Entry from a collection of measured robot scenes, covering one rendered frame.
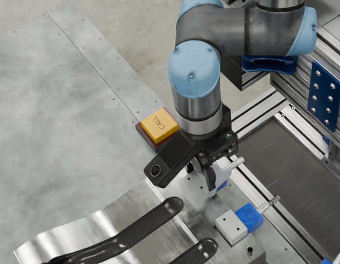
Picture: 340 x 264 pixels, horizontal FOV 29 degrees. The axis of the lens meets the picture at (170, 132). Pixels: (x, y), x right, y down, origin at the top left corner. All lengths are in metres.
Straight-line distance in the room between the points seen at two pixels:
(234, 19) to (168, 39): 1.66
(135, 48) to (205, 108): 1.69
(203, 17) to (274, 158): 1.11
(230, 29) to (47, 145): 0.61
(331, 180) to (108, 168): 0.86
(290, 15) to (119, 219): 0.51
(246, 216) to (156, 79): 1.41
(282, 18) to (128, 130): 0.57
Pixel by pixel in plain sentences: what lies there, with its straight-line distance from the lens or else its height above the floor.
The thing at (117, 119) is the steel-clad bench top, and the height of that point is 0.80.
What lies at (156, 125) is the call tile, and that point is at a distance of 1.42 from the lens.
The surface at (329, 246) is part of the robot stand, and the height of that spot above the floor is 0.21.
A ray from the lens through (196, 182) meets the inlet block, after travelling 1.24.
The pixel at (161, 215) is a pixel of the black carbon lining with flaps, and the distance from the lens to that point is 1.26.
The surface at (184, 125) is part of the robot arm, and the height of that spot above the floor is 1.13.
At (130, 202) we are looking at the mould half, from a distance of 1.27.
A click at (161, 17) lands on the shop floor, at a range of 2.77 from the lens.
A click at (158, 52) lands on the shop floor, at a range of 2.65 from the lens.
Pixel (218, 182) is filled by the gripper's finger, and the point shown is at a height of 0.94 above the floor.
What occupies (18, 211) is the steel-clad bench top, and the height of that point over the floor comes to 0.80.
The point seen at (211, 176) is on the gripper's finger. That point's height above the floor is 1.01.
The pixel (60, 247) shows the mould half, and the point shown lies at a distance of 1.22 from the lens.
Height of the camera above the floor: 2.00
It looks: 56 degrees down
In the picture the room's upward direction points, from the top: 11 degrees counter-clockwise
